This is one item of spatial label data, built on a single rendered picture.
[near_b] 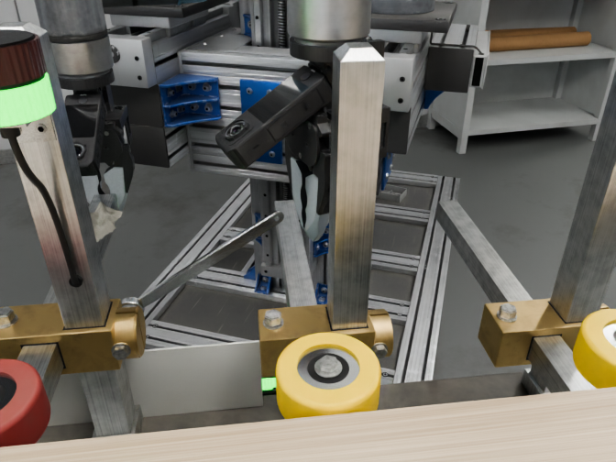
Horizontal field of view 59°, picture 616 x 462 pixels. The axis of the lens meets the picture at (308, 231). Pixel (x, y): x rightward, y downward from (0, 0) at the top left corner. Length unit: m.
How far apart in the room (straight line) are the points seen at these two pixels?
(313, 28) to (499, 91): 3.28
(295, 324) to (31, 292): 1.74
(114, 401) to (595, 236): 0.50
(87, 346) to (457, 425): 0.34
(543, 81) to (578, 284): 3.32
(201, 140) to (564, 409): 0.99
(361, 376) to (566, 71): 3.60
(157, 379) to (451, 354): 1.29
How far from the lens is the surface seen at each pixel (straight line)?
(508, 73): 3.74
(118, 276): 2.20
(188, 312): 1.62
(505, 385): 0.74
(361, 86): 0.44
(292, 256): 0.68
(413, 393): 0.70
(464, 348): 1.84
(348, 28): 0.50
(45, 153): 0.47
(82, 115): 0.74
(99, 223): 0.73
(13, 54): 0.39
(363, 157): 0.46
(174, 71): 1.21
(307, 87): 0.51
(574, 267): 0.62
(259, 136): 0.50
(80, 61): 0.74
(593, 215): 0.59
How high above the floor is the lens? 1.21
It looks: 31 degrees down
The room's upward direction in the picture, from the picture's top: straight up
